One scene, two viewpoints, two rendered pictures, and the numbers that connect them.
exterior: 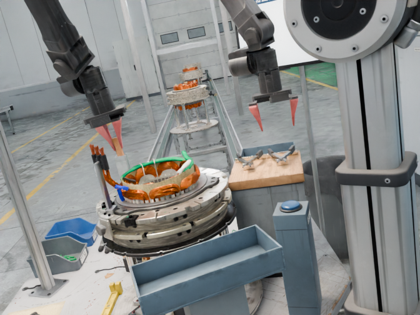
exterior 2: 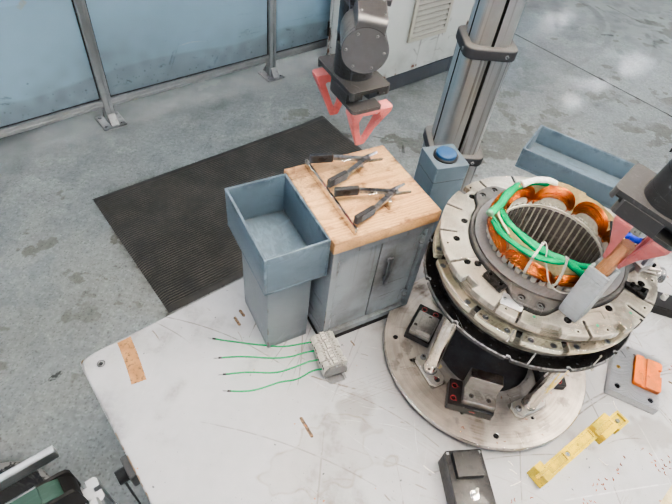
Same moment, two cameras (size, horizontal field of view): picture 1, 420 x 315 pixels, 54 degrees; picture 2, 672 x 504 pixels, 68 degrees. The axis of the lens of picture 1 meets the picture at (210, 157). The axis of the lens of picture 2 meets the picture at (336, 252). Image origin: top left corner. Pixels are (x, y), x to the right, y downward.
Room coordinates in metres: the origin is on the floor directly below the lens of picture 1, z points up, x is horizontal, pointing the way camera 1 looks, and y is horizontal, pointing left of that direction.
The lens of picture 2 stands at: (1.56, 0.28, 1.61)
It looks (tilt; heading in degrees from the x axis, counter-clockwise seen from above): 48 degrees down; 224
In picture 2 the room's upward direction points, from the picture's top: 8 degrees clockwise
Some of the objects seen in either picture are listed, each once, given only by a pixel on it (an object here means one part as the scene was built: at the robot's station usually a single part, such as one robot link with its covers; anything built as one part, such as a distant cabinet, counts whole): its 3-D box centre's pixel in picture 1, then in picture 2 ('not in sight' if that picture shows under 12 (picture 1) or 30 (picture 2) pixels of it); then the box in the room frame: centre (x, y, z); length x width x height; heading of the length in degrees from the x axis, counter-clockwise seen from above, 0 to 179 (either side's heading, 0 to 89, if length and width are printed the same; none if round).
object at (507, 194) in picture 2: (186, 160); (516, 193); (0.97, 0.06, 1.15); 0.15 x 0.04 x 0.02; 174
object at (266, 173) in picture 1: (266, 169); (360, 194); (1.08, -0.14, 1.05); 0.20 x 0.19 x 0.02; 168
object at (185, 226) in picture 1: (169, 230); not in sight; (0.81, 0.11, 1.06); 0.09 x 0.04 x 0.01; 84
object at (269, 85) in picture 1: (270, 84); (355, 58); (1.08, -0.19, 1.28); 0.10 x 0.07 x 0.07; 79
